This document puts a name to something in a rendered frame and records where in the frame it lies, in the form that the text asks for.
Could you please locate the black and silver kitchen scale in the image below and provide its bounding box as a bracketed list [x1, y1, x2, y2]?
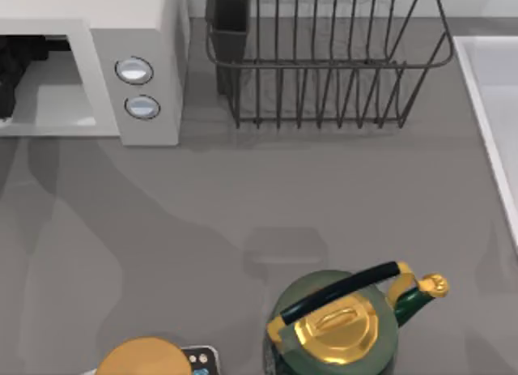
[180, 345, 222, 375]

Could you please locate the grey wire dish rack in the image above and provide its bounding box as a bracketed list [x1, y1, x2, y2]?
[205, 0, 454, 130]

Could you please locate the dark grey cutlery holder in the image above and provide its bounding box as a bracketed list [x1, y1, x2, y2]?
[205, 0, 252, 96]

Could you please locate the pale microwave oven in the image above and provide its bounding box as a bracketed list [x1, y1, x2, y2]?
[0, 0, 191, 147]

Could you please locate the white sink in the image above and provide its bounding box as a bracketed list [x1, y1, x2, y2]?
[452, 35, 518, 255]

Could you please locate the round microwave knob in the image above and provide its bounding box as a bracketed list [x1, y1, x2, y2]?
[114, 56, 155, 86]
[124, 94, 162, 121]

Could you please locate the round wooden board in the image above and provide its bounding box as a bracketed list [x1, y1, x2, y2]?
[96, 336, 192, 375]

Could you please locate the green and gold kettle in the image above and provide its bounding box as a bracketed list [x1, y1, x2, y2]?
[262, 261, 449, 375]

